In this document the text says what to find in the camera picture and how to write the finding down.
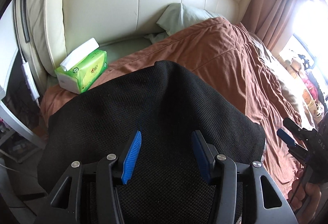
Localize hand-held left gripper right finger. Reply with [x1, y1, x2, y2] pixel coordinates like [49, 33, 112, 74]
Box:
[192, 130, 299, 224]

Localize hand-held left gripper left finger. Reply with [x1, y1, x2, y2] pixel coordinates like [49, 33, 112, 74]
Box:
[34, 130, 142, 224]

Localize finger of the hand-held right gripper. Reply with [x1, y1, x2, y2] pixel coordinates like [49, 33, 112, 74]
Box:
[283, 117, 319, 141]
[277, 128, 308, 163]

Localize black pants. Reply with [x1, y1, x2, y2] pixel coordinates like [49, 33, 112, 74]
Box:
[37, 60, 266, 224]

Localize person's right hand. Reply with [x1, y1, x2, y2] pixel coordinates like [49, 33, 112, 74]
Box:
[288, 182, 322, 214]

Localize teddy print cushion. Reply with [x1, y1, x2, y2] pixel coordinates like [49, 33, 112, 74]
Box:
[302, 88, 326, 117]

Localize pink plush toy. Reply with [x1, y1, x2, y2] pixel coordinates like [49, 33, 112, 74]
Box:
[302, 78, 319, 92]

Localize stuffed toys on sill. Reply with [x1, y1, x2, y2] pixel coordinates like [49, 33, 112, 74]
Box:
[297, 53, 324, 102]

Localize beige plush toy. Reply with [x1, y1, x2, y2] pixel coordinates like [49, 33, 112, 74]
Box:
[283, 59, 308, 79]

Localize green tissue pack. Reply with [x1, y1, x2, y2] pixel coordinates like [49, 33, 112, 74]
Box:
[54, 38, 108, 94]

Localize brown blanket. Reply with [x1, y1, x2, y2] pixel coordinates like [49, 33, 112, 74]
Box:
[40, 17, 308, 189]

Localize window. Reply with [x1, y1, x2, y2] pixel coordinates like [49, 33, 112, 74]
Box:
[279, 0, 328, 63]

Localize pale green bed sheet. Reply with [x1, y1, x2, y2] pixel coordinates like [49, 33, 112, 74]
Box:
[46, 33, 166, 89]

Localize white power strip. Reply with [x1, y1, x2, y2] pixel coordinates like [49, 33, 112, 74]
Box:
[21, 61, 41, 105]

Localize pale green pillow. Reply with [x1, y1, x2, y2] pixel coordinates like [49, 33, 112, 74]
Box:
[156, 3, 226, 36]

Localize black cable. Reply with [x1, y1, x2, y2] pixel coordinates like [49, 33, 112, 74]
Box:
[292, 162, 309, 204]

